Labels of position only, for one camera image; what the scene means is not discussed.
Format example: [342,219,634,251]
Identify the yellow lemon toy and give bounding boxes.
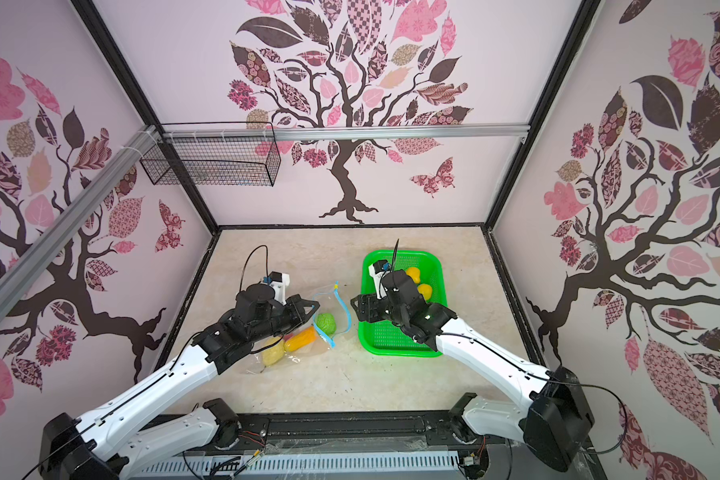
[417,283,433,301]

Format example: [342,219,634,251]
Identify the green apple toy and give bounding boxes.
[315,313,337,337]

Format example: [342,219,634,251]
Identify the orange banana toy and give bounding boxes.
[284,326,320,353]

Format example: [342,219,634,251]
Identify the clear zip bag blue zipper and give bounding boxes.
[241,281,353,375]

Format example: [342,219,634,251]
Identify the pale yellow fruit toy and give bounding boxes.
[260,340,285,368]

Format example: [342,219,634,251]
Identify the yellow pear toy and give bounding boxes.
[405,267,421,285]

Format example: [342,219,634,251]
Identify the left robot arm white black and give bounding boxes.
[37,281,320,479]

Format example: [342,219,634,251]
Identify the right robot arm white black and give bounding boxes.
[350,270,595,472]

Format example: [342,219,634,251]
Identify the green plastic basket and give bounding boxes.
[350,250,450,358]

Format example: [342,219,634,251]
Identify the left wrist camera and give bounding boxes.
[264,271,290,304]

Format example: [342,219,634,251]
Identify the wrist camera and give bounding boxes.
[264,271,290,304]
[368,260,392,299]

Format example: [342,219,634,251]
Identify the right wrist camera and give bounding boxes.
[368,260,392,299]

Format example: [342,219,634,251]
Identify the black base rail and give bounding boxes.
[149,410,605,479]

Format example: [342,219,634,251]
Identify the white slotted cable duct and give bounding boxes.
[134,451,464,479]

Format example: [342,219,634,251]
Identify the black wire wall basket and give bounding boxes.
[140,120,281,187]

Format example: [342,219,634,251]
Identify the rear aluminium frame rail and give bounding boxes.
[162,123,530,142]

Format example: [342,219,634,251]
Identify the aluminium frame rail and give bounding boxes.
[162,123,530,142]
[0,125,159,323]

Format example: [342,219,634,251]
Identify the left aluminium frame rail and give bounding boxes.
[0,125,159,323]

